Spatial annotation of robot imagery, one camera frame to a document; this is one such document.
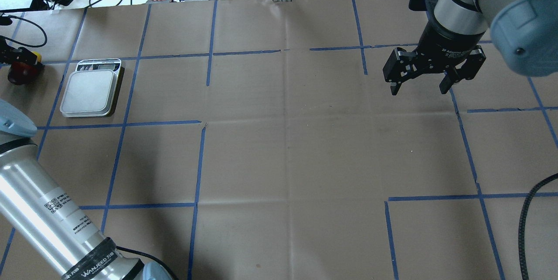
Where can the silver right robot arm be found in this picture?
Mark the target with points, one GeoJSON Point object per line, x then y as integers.
{"type": "Point", "coordinates": [523, 31]}

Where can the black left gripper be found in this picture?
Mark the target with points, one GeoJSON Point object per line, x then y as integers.
{"type": "Point", "coordinates": [17, 56]}

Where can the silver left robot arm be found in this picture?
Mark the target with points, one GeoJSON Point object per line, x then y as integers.
{"type": "Point", "coordinates": [51, 221]}

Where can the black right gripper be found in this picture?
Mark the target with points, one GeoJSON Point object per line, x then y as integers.
{"type": "Point", "coordinates": [445, 43]}

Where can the silver digital kitchen scale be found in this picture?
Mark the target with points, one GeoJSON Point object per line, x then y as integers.
{"type": "Point", "coordinates": [91, 89]}

